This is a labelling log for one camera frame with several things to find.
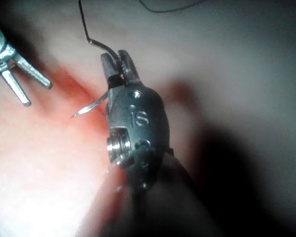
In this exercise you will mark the tissue pad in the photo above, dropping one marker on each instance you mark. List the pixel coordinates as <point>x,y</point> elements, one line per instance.
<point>39,160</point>

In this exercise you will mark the right arm needle driver jaw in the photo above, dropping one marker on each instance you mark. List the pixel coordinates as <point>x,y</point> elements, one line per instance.
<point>112,71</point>
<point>129,69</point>

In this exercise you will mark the right arm needle driver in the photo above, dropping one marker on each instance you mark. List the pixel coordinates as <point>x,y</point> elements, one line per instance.
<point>143,118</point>

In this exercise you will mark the left arm needle driver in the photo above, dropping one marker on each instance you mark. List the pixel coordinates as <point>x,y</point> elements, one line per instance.
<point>0,51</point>

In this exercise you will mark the left arm needle driver jaw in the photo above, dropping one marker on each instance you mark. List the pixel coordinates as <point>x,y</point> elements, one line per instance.
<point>14,87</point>
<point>33,72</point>

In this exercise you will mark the curved steel needle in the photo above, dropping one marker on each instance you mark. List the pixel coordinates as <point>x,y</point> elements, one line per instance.
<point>88,107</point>

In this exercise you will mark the black thread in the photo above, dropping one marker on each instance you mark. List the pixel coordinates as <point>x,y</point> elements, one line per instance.
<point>83,22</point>

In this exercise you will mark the dark right arm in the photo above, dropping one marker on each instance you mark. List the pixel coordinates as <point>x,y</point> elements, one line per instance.
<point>167,209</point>

